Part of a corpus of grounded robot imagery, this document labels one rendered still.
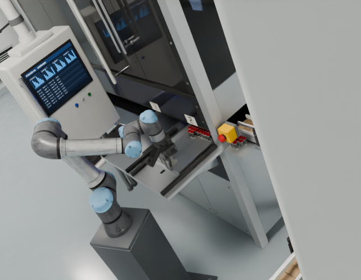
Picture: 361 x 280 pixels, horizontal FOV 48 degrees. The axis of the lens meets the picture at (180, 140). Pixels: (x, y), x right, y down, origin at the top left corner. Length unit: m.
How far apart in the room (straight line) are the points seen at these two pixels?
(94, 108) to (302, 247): 2.66
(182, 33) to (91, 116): 1.20
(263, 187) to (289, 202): 2.33
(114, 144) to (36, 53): 0.97
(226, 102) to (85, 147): 0.73
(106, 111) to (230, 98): 1.10
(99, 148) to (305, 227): 1.66
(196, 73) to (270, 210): 1.13
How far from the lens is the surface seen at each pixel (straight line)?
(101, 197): 2.00
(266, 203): 2.58
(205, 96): 1.94
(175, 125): 2.40
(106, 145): 1.80
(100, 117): 2.85
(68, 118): 2.70
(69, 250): 3.48
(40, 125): 1.94
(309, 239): 0.18
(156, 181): 2.12
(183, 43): 1.81
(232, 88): 2.06
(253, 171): 2.37
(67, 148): 1.82
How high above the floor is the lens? 2.19
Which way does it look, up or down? 34 degrees down
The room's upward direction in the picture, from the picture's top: 25 degrees counter-clockwise
